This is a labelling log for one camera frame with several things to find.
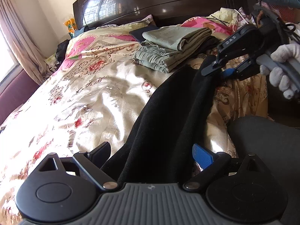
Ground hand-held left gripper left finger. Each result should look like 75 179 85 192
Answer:
28 142 118 191

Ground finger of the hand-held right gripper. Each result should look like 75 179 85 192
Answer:
200 52 249 77
219 56 262 80

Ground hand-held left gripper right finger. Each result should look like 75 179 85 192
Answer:
183 144 270 191

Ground black pants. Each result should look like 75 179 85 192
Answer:
101 56 217 185

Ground folded grey-green pants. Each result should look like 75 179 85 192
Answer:
142 26 212 52

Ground folded green ruffled pants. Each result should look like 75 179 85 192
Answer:
133 41 201 74

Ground person's right hand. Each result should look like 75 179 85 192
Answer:
260 43 300 100

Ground black folded cloth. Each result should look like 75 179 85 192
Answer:
199 36 222 55

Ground pink yellow pillow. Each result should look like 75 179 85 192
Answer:
180 7 253 37

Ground red mesh cloth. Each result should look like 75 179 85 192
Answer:
278 6 297 23

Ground floral satin blanket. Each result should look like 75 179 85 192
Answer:
0 16 270 225

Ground dark blue folded cloth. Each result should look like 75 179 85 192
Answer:
129 25 160 43

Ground dark wooden headboard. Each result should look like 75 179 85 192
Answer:
73 0 252 32

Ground maroon sofa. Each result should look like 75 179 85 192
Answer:
0 68 41 126

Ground light papers pile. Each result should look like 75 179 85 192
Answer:
44 53 59 66

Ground dark clothes pile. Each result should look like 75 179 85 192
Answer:
56 39 71 63

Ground yellow orange snack packet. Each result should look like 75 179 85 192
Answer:
64 19 77 38

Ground window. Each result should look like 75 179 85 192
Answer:
0 26 20 85

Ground beige floral curtain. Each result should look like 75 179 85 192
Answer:
0 0 59 86

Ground white cable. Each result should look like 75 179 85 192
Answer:
231 7 250 29

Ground black cable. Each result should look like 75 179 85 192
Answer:
206 15 235 27

